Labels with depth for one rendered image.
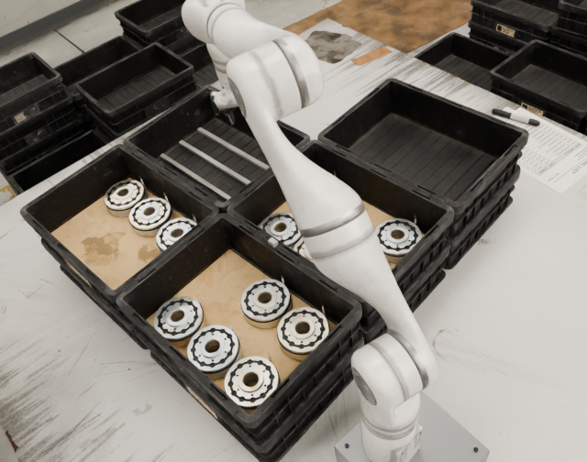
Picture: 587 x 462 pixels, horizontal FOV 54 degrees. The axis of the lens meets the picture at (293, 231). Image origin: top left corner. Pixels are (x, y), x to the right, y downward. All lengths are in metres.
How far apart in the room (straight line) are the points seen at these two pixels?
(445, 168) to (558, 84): 1.17
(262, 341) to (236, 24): 0.61
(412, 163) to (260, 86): 0.82
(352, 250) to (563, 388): 0.69
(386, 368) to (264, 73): 0.41
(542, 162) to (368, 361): 1.04
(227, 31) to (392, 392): 0.55
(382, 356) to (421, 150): 0.81
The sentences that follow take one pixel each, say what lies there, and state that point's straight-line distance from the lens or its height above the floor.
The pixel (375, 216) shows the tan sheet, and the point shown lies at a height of 0.83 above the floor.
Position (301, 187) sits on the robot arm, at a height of 1.33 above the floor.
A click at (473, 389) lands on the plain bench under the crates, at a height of 0.70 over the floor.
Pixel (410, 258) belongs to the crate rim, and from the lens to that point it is 1.14.
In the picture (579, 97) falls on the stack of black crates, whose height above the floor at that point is 0.38.
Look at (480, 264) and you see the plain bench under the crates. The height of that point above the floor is 0.70.
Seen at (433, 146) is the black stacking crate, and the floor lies 0.83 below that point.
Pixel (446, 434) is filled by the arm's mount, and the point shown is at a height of 0.80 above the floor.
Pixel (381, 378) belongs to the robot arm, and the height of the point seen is 1.12.
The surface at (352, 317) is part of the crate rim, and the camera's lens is 1.07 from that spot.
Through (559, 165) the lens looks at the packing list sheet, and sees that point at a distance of 1.70.
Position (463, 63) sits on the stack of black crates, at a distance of 2.84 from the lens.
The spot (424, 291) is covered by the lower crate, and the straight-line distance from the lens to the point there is 1.34.
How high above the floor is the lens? 1.82
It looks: 48 degrees down
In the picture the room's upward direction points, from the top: 11 degrees counter-clockwise
